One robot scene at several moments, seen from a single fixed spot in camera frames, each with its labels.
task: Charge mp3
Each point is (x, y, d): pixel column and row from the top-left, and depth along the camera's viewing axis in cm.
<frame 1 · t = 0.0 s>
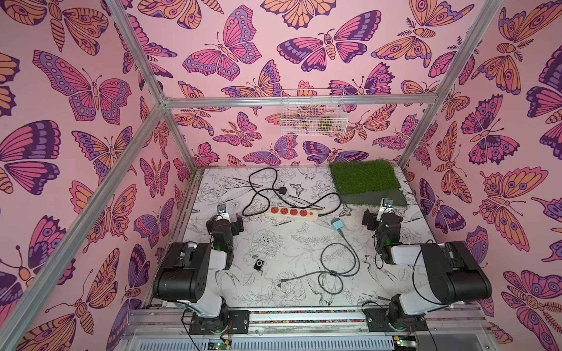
left hand: (228, 213, 94), fingers open
right hand: (382, 210, 93), fingers open
white red power strip: (291, 213, 102), point 2 cm above the table
teal USB charger adapter: (337, 224, 97), point 2 cm above the table
small black mp3 player: (258, 265, 87), point 2 cm above the table

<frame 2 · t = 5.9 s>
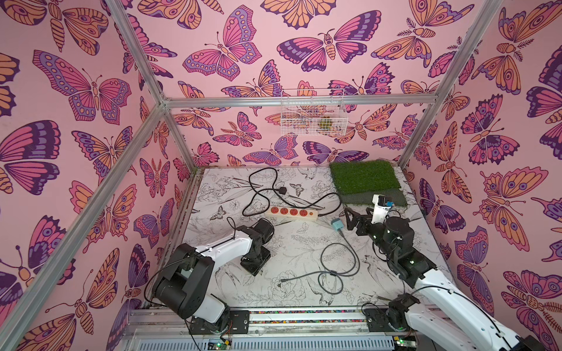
left hand: (267, 262, 88), fingers open
right hand: (358, 208, 76), fingers open
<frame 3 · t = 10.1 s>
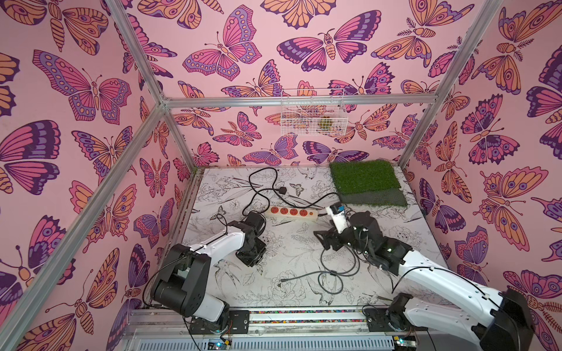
left hand: (265, 254, 89), fingers open
right hand: (324, 225, 77), fingers open
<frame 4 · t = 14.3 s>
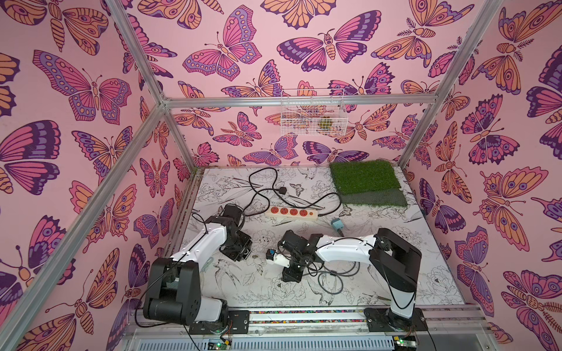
left hand: (252, 247, 87), fingers open
right hand: (285, 273, 85), fingers open
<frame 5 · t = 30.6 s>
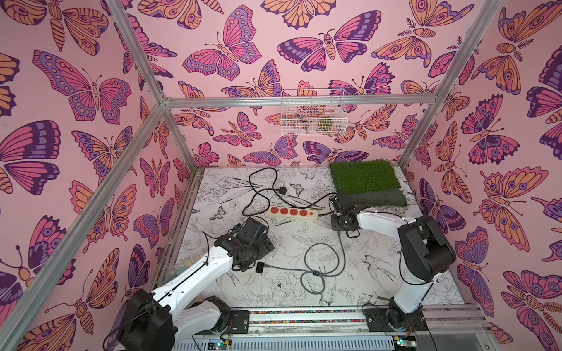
left hand: (267, 249, 83), fingers open
right hand: (339, 221, 97), fingers open
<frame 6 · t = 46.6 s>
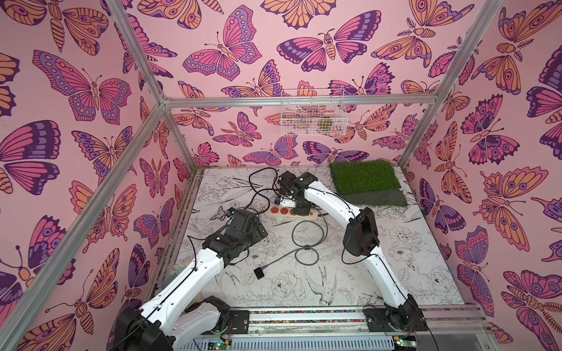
left hand: (259, 230, 82), fingers open
right hand: (305, 203, 96), fingers open
small black mp3 player: (258, 273, 86), on the table
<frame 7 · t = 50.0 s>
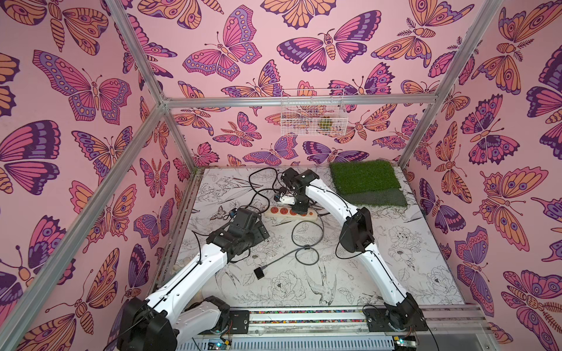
left hand: (261, 233, 83), fingers open
right hand: (302, 203, 99), fingers open
